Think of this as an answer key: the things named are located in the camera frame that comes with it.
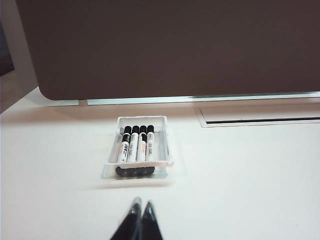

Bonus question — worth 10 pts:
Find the brown desk partition panel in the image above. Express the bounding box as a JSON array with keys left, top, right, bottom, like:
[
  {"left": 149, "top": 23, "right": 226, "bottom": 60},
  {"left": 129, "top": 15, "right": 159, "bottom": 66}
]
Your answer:
[{"left": 14, "top": 0, "right": 320, "bottom": 101}]

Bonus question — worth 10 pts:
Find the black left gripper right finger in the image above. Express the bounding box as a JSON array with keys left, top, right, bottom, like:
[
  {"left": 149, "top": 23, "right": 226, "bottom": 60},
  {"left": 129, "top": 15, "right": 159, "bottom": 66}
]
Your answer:
[{"left": 141, "top": 201, "right": 165, "bottom": 240}]

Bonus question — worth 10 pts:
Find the table cable slot cover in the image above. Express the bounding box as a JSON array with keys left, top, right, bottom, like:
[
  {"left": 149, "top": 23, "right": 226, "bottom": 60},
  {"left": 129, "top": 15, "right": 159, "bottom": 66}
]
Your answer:
[{"left": 199, "top": 106, "right": 320, "bottom": 128}]

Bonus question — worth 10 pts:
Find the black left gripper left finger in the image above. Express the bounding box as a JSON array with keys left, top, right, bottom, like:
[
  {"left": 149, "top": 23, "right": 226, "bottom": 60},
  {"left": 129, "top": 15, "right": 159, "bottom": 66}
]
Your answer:
[{"left": 109, "top": 196, "right": 143, "bottom": 240}]

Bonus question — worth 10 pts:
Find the grey metal partition foot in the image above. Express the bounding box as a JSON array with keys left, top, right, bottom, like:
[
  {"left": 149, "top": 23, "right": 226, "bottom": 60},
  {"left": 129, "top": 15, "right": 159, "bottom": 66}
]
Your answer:
[{"left": 186, "top": 91, "right": 320, "bottom": 101}]

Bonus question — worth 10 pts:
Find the clear plastic packaging box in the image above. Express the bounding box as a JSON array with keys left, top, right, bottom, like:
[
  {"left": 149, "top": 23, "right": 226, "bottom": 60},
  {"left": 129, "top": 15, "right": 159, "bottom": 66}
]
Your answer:
[{"left": 100, "top": 114, "right": 175, "bottom": 181}]

